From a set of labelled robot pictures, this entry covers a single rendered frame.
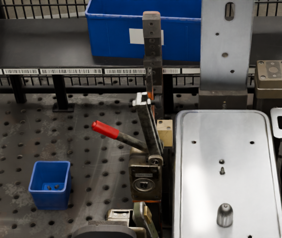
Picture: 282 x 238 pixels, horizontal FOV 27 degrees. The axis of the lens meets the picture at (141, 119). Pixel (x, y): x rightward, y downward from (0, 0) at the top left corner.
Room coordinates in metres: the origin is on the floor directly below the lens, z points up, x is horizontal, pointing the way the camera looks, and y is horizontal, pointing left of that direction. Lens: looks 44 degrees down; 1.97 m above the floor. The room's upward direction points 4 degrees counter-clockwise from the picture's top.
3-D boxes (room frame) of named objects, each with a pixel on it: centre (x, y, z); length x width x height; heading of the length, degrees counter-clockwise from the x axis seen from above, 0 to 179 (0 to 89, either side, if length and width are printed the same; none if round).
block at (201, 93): (1.09, -0.21, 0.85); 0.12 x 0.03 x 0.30; 84
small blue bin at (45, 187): (1.04, 0.25, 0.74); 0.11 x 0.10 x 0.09; 174
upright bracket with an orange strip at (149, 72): (0.94, -0.02, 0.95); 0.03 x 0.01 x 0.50; 174
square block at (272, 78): (1.08, -0.33, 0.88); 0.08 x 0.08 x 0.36; 84
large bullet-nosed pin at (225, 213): (0.70, -0.15, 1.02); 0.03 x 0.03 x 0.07
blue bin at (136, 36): (1.28, -0.05, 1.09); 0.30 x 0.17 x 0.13; 78
